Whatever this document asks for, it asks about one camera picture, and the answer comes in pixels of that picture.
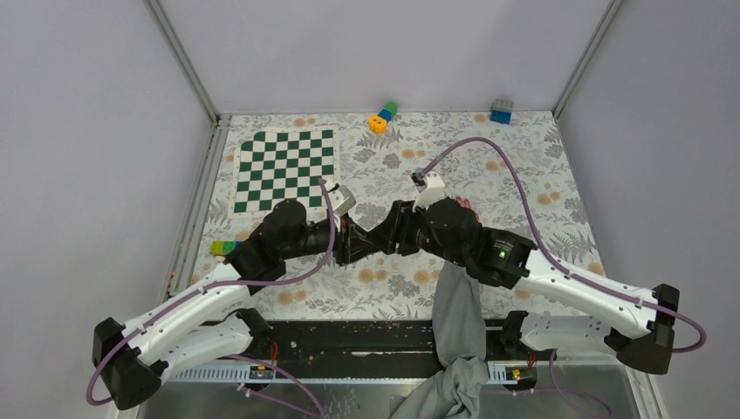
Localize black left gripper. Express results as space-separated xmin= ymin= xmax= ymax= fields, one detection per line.
xmin=283 ymin=211 xmax=379 ymax=267

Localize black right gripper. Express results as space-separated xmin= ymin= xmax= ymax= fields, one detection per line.
xmin=366 ymin=198 xmax=469 ymax=268

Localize grey sleeved forearm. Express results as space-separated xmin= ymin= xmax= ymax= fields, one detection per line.
xmin=391 ymin=262 xmax=490 ymax=418

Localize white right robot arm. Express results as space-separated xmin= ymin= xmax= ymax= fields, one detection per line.
xmin=367 ymin=198 xmax=680 ymax=374

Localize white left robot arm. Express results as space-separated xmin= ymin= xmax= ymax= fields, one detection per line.
xmin=88 ymin=200 xmax=395 ymax=410

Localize person's hand with painted nails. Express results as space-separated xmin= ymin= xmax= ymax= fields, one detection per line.
xmin=453 ymin=196 xmax=483 ymax=228

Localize yellow blue green toy blocks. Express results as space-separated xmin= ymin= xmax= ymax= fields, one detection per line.
xmin=367 ymin=101 xmax=398 ymax=134

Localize green white chessboard mat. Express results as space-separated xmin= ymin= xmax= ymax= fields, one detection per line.
xmin=229 ymin=127 xmax=340 ymax=219

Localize blue yellow toy car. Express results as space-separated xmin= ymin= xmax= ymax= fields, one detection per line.
xmin=209 ymin=241 xmax=241 ymax=257

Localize floral tablecloth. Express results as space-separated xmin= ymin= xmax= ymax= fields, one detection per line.
xmin=193 ymin=111 xmax=604 ymax=320

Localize blue grey toy block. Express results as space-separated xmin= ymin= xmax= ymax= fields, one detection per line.
xmin=490 ymin=99 xmax=513 ymax=125

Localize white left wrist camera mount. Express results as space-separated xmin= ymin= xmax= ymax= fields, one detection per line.
xmin=319 ymin=178 xmax=357 ymax=223

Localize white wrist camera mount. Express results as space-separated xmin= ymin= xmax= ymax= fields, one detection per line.
xmin=319 ymin=178 xmax=357 ymax=223
xmin=411 ymin=170 xmax=446 ymax=210

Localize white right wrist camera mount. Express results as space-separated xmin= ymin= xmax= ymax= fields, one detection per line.
xmin=411 ymin=170 xmax=446 ymax=210

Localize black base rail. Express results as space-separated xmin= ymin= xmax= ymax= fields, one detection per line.
xmin=210 ymin=314 xmax=620 ymax=383

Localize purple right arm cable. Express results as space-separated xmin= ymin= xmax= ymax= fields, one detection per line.
xmin=419 ymin=136 xmax=708 ymax=354

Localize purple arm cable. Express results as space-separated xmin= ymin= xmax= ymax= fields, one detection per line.
xmin=85 ymin=177 xmax=338 ymax=407
xmin=419 ymin=136 xmax=708 ymax=354

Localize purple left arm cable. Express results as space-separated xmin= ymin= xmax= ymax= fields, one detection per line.
xmin=85 ymin=177 xmax=338 ymax=407

